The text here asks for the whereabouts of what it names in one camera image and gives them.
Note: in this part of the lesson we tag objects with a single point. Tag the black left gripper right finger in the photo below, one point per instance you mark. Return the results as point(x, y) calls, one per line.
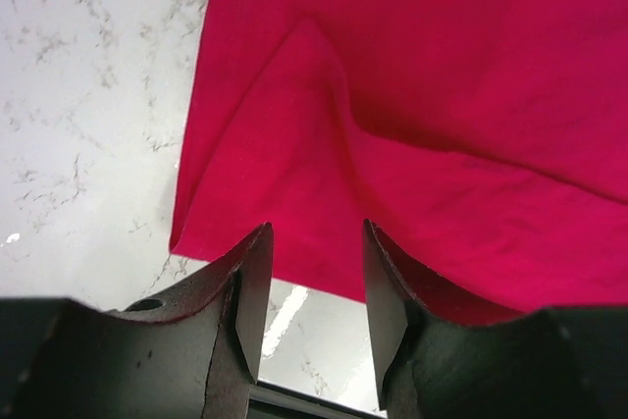
point(440, 351)

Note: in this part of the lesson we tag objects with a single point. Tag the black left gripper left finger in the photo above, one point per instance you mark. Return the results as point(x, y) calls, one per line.
point(192, 350)

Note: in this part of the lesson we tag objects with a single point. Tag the pink t shirt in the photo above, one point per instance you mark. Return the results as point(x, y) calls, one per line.
point(487, 138)

